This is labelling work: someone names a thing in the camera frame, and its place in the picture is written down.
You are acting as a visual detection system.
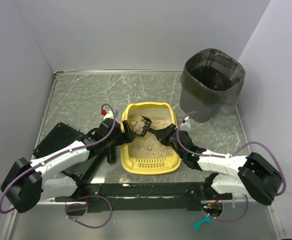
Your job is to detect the black slotted litter scoop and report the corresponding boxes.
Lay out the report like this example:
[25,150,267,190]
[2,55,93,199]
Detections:
[135,116,165,137]

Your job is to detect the yellow litter box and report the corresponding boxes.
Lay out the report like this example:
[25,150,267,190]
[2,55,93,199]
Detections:
[120,102,181,175]

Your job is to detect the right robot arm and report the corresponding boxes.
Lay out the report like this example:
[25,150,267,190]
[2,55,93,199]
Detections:
[154,124,286,206]

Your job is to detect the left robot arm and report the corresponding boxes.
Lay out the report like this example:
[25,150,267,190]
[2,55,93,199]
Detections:
[0,118,135,214]

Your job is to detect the cat litter pellets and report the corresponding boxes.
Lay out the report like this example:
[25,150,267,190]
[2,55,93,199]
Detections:
[128,114,173,159]

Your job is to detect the black glitter microphone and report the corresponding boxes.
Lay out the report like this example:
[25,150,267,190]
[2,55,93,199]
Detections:
[106,145,116,165]

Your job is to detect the black ribbed tray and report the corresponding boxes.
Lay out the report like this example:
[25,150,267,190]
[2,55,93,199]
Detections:
[33,122,106,184]

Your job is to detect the grey trash bin with bag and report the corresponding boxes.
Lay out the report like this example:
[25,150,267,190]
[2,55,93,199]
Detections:
[180,48,246,123]

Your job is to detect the teal plastic piece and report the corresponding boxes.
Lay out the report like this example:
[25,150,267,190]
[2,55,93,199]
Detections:
[193,216,212,231]

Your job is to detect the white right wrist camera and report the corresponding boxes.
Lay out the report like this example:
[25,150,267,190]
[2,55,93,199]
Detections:
[179,116,191,131]

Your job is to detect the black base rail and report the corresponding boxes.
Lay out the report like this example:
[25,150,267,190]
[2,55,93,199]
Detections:
[54,182,219,213]

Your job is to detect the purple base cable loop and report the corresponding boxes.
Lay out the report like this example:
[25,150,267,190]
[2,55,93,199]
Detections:
[65,195,113,229]

